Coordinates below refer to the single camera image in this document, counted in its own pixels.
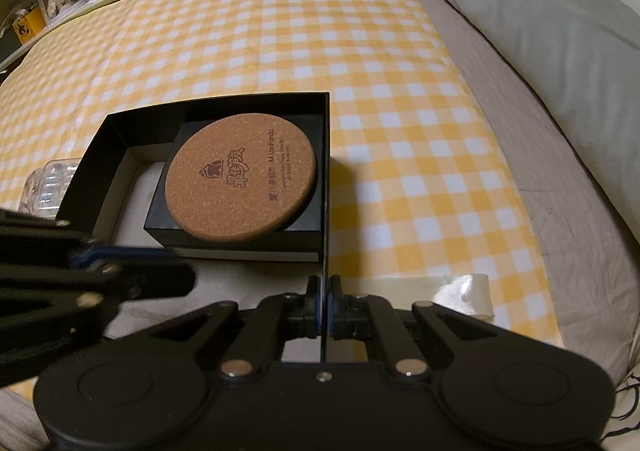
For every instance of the round cork coaster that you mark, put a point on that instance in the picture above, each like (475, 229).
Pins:
(240, 177)

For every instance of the beige bed sheet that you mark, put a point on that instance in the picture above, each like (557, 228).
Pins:
(591, 258)

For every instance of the yellow checkered cloth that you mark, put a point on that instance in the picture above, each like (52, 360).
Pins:
(127, 140)

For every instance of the small black box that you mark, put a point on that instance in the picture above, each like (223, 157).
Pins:
(301, 238)

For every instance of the clear plastic pill pack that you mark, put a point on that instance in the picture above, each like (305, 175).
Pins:
(45, 188)

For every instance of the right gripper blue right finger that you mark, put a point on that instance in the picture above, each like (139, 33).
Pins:
(373, 321)

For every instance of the large black box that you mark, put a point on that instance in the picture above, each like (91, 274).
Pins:
(245, 282)

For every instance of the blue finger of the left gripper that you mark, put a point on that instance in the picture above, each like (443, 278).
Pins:
(97, 255)

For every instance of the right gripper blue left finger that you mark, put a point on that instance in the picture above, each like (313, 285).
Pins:
(267, 328)

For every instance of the yellow box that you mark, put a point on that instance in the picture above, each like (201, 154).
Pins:
(28, 23)

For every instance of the grey pillow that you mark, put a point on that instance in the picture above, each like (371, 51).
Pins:
(582, 59)

